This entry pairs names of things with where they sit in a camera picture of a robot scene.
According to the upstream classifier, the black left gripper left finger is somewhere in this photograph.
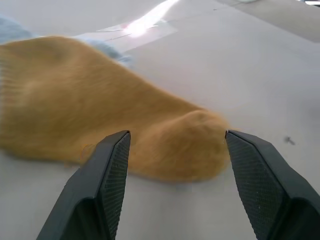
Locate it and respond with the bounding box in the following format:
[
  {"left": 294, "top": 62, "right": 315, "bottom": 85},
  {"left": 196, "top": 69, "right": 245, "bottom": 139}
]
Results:
[{"left": 36, "top": 129, "right": 132, "bottom": 240}]

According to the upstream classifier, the orange fuzzy sock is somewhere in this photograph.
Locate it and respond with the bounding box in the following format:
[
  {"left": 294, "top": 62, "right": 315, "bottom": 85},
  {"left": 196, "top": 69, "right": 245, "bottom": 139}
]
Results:
[{"left": 0, "top": 35, "right": 231, "bottom": 185}]

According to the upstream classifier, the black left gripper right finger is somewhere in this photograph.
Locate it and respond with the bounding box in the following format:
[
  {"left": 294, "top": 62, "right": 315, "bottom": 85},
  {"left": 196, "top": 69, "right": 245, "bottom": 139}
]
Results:
[{"left": 224, "top": 129, "right": 320, "bottom": 240}]

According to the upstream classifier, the light blue sock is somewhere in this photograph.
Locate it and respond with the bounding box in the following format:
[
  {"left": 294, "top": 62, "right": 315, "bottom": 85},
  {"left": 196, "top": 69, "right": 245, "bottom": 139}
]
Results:
[{"left": 0, "top": 14, "right": 134, "bottom": 68}]

